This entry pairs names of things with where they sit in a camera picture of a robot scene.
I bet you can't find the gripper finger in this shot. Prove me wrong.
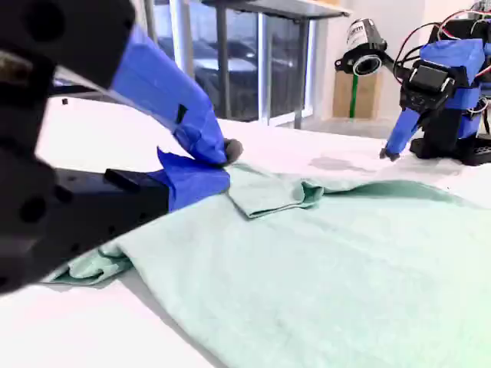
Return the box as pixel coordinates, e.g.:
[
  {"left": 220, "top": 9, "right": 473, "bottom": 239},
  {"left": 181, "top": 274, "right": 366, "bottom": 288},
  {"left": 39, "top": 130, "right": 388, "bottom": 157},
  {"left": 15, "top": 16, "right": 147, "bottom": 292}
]
[
  {"left": 0, "top": 0, "right": 244, "bottom": 166},
  {"left": 379, "top": 109, "right": 421, "bottom": 161},
  {"left": 38, "top": 147, "right": 232, "bottom": 269}
]

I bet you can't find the pale green T-shirt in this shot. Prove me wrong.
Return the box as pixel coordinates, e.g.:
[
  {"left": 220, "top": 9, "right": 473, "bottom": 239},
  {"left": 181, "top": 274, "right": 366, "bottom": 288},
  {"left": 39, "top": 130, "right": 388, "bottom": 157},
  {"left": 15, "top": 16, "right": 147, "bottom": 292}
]
[{"left": 41, "top": 160, "right": 491, "bottom": 368}]

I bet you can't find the brown cardboard box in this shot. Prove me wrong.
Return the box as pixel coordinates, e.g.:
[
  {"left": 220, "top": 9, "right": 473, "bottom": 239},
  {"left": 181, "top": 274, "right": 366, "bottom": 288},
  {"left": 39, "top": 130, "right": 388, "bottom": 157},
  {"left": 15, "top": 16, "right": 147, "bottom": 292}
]
[{"left": 331, "top": 71, "right": 384, "bottom": 120}]

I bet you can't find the green strip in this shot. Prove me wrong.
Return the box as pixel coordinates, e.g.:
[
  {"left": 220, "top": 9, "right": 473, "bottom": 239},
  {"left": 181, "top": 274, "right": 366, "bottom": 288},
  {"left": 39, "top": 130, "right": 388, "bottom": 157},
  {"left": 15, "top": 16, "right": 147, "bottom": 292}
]
[{"left": 350, "top": 74, "right": 361, "bottom": 118}]

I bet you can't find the white framed glass window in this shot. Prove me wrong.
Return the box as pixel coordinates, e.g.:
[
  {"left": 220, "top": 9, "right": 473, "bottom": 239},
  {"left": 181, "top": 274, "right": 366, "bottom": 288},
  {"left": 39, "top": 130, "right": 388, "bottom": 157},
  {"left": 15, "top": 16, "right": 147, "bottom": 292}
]
[{"left": 153, "top": 0, "right": 320, "bottom": 127}]

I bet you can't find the short black camera stalk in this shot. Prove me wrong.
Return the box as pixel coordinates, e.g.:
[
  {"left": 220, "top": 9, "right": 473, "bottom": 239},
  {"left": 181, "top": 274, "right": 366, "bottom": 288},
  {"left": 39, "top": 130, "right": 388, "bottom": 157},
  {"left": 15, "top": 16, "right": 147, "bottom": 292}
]
[{"left": 381, "top": 53, "right": 404, "bottom": 80}]

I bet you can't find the red wire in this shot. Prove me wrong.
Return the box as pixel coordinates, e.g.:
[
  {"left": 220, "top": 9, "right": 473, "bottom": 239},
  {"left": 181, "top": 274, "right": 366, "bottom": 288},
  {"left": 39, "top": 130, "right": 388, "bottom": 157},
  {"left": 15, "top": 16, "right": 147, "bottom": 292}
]
[{"left": 394, "top": 21, "right": 448, "bottom": 68}]

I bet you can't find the black camera box with lens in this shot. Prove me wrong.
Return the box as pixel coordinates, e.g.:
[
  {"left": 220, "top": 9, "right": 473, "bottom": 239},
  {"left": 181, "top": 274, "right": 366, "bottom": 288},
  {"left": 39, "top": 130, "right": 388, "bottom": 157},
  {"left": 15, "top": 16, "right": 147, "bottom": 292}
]
[{"left": 334, "top": 17, "right": 389, "bottom": 77}]

